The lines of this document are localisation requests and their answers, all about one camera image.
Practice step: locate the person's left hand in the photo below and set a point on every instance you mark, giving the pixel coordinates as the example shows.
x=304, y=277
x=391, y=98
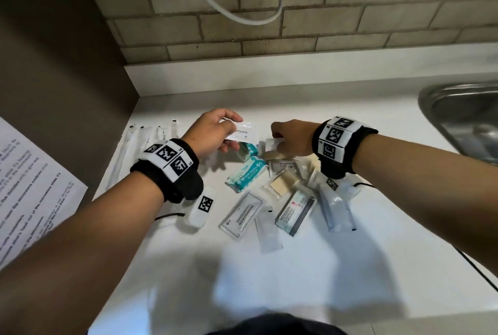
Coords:
x=206, y=132

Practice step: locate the person's dark clothing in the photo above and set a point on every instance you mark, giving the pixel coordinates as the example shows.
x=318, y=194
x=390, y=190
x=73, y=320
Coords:
x=272, y=327

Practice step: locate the white and blue poster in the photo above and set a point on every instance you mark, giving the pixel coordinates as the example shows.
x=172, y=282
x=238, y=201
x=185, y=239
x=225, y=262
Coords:
x=31, y=198

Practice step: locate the steel sink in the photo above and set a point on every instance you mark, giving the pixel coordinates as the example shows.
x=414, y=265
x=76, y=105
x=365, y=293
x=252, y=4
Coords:
x=463, y=121

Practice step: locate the clear comb packet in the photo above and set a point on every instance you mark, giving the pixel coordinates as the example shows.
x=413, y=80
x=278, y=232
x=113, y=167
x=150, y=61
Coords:
x=268, y=231
x=338, y=210

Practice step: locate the white countertop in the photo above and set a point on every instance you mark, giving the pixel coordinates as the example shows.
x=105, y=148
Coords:
x=330, y=288

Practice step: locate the stack of small white sachets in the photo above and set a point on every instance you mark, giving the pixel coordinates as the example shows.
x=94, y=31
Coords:
x=245, y=132

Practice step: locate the person's left forearm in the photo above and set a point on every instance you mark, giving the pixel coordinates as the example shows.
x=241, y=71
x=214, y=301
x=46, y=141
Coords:
x=78, y=253

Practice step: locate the white box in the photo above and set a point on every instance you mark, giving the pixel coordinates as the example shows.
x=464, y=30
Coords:
x=295, y=214

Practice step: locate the person's right forearm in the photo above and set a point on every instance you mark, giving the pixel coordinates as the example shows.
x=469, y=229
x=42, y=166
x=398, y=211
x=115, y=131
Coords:
x=428, y=183

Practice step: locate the person's right hand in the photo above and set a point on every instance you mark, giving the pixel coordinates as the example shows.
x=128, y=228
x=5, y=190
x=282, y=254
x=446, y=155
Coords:
x=297, y=136

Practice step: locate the black wristband with marker tags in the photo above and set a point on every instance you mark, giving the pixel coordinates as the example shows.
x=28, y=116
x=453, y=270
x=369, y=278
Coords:
x=171, y=167
x=338, y=144

